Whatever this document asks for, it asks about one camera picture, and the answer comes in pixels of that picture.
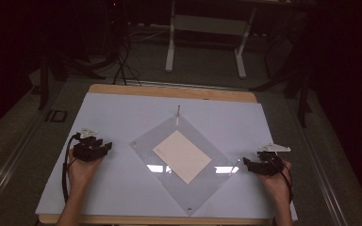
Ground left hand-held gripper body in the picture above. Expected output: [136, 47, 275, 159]
[72, 127, 107, 163]

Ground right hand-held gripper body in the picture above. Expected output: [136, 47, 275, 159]
[256, 143, 292, 177]

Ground clear acrylic photo frame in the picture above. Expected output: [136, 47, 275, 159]
[129, 105, 242, 218]

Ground photo card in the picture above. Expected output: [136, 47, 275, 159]
[152, 129, 213, 186]

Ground person's left hand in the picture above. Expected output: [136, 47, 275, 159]
[67, 148, 106, 193]

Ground person's right hand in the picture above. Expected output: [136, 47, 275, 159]
[255, 159, 294, 205]

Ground white table board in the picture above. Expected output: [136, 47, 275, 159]
[35, 91, 299, 221]

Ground black metal stand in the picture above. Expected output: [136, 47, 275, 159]
[249, 12, 314, 128]
[37, 51, 107, 111]

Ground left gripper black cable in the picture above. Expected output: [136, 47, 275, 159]
[61, 133, 81, 203]

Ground black floor bracket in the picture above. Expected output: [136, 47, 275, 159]
[44, 109, 68, 123]

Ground black floor cables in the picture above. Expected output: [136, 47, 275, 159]
[112, 31, 143, 87]

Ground white floor cable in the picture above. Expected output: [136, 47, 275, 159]
[128, 23, 172, 43]

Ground white metal desk frame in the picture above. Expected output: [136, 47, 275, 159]
[164, 0, 258, 80]

